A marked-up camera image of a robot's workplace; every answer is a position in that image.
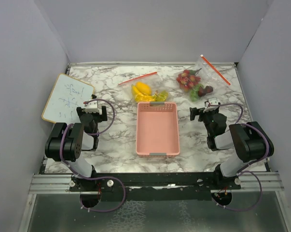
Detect zip bag with yellow fruit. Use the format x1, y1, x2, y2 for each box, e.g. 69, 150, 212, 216
118, 72, 169, 103

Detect small whiteboard wooden frame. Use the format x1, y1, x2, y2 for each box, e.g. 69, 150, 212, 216
42, 73, 95, 124

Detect pink plastic basket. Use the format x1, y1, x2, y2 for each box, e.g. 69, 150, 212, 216
136, 101, 180, 157

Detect aluminium frame rail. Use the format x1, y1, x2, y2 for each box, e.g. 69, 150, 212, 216
28, 173, 75, 194

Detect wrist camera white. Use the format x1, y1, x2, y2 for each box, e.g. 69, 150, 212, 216
205, 97, 220, 107
84, 101, 99, 113

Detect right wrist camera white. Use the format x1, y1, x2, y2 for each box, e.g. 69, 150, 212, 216
205, 97, 220, 107

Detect zip bag with berries grapes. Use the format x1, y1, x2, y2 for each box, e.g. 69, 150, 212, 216
175, 55, 231, 102

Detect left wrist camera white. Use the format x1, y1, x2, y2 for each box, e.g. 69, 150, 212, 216
84, 101, 99, 113

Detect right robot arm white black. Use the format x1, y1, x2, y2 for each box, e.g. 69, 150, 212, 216
190, 107, 274, 189

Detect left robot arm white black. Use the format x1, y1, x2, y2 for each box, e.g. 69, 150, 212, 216
45, 106, 108, 191

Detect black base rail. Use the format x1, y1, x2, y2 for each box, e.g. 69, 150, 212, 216
69, 172, 240, 202

